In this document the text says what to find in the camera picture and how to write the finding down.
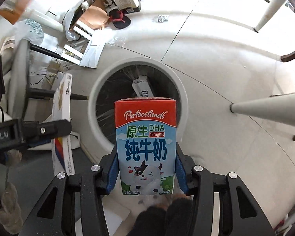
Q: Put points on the white table leg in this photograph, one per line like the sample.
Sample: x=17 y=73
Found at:
x=268 y=108
x=270 y=7
x=44 y=19

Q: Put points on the black bin liner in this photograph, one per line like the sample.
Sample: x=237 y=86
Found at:
x=113 y=91

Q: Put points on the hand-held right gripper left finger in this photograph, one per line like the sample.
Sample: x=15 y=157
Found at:
x=113 y=177

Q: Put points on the red and blue milk carton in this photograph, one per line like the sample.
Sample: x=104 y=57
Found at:
x=145 y=140

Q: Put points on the open brown cardboard box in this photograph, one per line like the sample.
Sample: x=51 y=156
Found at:
x=93 y=14

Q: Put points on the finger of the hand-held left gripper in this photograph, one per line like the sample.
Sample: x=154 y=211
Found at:
x=39 y=143
x=49 y=129

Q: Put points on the dark wooden chair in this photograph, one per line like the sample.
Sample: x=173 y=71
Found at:
x=293 y=54

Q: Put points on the long flat white box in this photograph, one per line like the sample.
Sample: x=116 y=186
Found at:
x=61 y=118

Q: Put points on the white carton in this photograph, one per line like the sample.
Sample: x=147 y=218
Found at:
x=143 y=88

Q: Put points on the grey chair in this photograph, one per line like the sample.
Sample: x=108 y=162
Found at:
x=18 y=83

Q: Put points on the white round trash bin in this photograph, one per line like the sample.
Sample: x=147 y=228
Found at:
x=98 y=127

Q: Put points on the crumpled clear wrapper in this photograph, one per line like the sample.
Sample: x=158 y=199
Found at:
x=163 y=18

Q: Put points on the white panel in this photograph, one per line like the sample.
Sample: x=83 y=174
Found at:
x=91 y=54

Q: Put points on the clear plastic bag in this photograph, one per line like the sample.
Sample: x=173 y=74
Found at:
x=34 y=29

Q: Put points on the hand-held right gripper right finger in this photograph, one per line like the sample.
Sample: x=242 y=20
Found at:
x=180 y=174

